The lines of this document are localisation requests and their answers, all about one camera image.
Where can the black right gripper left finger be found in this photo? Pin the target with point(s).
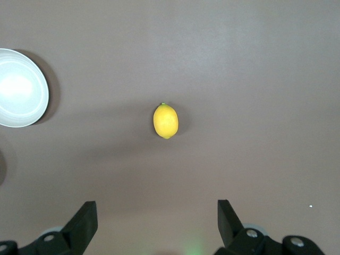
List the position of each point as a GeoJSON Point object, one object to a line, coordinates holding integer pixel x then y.
{"type": "Point", "coordinates": [82, 223]}

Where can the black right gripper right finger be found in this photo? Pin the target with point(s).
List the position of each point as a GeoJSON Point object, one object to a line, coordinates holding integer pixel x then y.
{"type": "Point", "coordinates": [228, 223]}

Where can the yellow lemon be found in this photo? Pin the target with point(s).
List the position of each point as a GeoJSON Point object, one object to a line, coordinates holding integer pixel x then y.
{"type": "Point", "coordinates": [166, 120]}

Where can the brown table mat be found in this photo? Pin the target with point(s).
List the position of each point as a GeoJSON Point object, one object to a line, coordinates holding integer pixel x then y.
{"type": "Point", "coordinates": [239, 79]}

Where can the beige round plate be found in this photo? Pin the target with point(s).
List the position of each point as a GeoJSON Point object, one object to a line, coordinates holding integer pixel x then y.
{"type": "Point", "coordinates": [18, 87]}

